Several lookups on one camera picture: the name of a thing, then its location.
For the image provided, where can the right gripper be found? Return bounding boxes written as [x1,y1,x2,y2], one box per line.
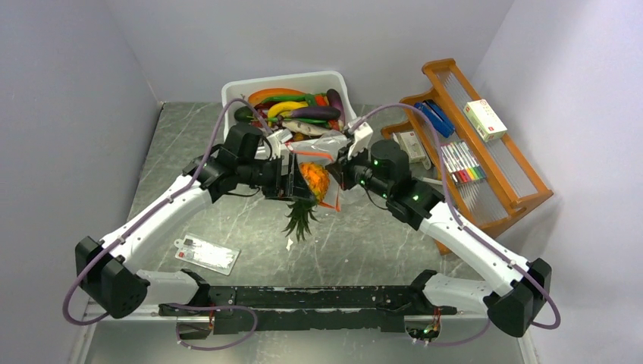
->
[323,141,391,200]

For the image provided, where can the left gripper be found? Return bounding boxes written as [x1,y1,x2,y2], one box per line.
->
[239,152,315,202]

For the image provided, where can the toy pineapple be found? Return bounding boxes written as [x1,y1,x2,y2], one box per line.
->
[283,162,331,241]

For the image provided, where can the clear zip top bag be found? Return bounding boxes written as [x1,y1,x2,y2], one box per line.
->
[287,134,349,212]

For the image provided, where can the toy grey fish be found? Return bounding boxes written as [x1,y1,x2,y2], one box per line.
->
[280,120,341,137]

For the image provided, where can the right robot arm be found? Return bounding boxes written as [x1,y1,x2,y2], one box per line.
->
[336,140,552,337]

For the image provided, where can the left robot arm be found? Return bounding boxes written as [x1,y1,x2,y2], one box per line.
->
[74,124,317,319]

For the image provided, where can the small white box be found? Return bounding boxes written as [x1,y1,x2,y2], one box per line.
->
[398,131,426,163]

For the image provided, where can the toy purple eggplant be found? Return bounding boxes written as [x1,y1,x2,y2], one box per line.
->
[281,105,341,121]

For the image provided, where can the white marker pen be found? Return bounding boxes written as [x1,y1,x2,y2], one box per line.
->
[420,177,444,186]

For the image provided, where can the toy yellow banana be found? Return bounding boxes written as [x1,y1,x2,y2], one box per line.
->
[267,102,308,120]

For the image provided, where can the toy green chili pepper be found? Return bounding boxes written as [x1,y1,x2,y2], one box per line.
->
[261,93,328,105]

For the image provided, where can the white plastic bin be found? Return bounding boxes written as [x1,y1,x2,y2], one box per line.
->
[221,71,358,146]

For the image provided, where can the wooden shelf rack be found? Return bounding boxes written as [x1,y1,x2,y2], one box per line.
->
[401,58,554,237]

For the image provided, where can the toy green avocado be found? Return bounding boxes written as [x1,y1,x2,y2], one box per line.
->
[234,106,255,123]

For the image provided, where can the blue stapler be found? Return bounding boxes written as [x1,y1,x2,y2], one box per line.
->
[414,99,456,138]

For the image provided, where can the toy orange papaya slice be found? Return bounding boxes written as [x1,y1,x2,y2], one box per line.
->
[247,88,305,106]

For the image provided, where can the coloured marker set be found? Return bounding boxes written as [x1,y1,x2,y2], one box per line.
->
[441,140,487,185]

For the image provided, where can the flat clear packet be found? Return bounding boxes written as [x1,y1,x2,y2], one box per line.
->
[174,234,241,276]

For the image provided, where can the white red box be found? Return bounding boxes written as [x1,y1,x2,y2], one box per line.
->
[463,99,507,142]

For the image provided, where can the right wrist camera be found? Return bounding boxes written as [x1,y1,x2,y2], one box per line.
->
[347,118,373,160]

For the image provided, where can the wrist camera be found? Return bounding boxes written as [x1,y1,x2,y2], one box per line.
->
[267,129,293,160]
[347,118,373,160]

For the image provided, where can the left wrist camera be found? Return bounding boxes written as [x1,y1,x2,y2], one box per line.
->
[267,129,293,160]

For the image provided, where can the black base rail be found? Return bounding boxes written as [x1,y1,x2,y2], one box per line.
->
[158,270,456,334]

